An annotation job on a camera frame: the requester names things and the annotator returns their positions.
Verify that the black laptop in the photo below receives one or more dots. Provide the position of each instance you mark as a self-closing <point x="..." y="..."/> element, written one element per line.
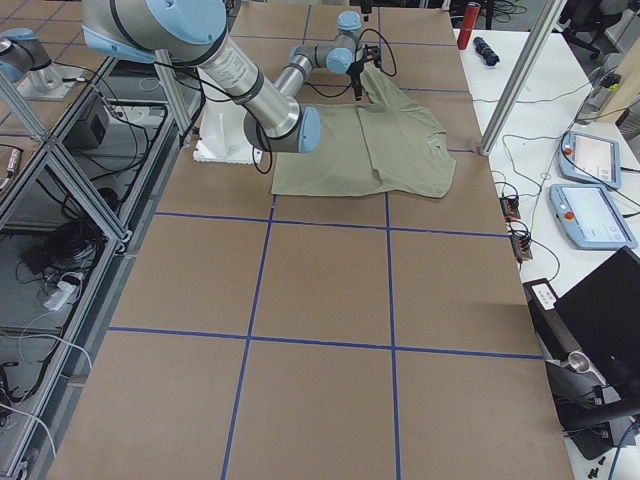
<point x="594" y="328"/>

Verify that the folded dark blue umbrella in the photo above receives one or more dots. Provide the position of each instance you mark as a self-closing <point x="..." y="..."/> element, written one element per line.
<point x="485" y="52"/>

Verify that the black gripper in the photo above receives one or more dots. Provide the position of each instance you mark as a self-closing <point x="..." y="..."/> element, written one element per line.
<point x="356" y="71"/>

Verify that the blue teach pendant far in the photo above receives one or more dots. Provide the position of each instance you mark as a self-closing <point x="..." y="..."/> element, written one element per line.
<point x="587" y="158"/>

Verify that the red cylinder tube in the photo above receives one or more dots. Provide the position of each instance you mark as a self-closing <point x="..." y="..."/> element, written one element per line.
<point x="468" y="23"/>

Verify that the aluminium frame side rail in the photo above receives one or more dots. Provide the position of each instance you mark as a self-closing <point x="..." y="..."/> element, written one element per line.
<point x="71" y="222"/>

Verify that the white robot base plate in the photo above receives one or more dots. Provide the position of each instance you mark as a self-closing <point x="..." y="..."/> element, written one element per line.
<point x="221" y="137"/>

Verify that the olive green long-sleeve shirt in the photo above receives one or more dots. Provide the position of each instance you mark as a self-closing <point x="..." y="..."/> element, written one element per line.
<point x="391" y="144"/>

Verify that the blue teach pendant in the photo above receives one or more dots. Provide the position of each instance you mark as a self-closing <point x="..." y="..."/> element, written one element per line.
<point x="587" y="158"/>
<point x="589" y="217"/>

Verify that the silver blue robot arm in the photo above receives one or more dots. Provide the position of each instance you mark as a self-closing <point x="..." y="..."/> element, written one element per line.
<point x="195" y="34"/>
<point x="346" y="54"/>

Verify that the aluminium frame post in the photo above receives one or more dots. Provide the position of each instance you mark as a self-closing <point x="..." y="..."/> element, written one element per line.
<point x="529" y="54"/>

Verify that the blue teach pendant near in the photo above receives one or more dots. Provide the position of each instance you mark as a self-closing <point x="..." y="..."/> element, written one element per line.
<point x="589" y="217"/>

